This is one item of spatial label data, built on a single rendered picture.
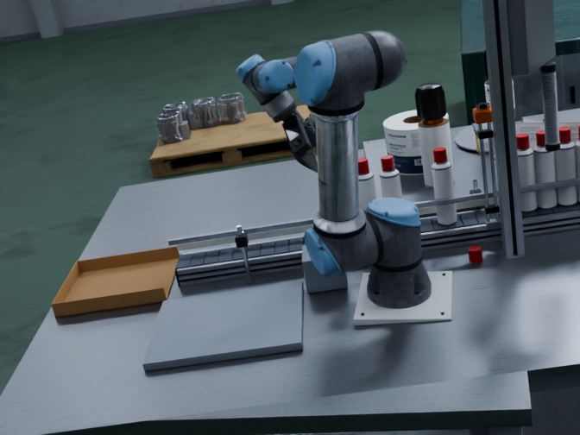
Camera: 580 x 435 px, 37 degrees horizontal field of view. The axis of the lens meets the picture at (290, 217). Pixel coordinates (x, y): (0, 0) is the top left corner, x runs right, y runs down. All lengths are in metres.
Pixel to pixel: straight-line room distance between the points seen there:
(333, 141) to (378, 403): 0.53
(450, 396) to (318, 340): 0.37
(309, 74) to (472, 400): 0.69
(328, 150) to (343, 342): 0.44
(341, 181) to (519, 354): 0.50
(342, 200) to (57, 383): 0.77
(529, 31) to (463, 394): 0.82
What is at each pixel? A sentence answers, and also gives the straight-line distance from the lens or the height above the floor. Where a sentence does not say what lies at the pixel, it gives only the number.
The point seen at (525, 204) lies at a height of 0.90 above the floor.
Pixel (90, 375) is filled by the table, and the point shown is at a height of 0.83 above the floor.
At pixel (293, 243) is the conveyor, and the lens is 2.31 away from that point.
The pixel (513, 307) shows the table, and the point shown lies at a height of 0.83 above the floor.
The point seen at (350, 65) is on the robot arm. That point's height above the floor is 1.44.
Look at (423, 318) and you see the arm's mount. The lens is 1.96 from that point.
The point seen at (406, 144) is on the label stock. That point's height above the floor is 0.98.
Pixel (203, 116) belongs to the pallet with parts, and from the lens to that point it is 6.34.
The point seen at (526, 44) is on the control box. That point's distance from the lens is 2.02.
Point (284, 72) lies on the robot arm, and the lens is 2.05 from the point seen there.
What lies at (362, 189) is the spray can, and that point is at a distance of 2.23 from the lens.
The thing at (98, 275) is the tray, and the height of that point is 0.83.
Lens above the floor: 1.82
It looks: 22 degrees down
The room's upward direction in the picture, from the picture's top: 11 degrees counter-clockwise
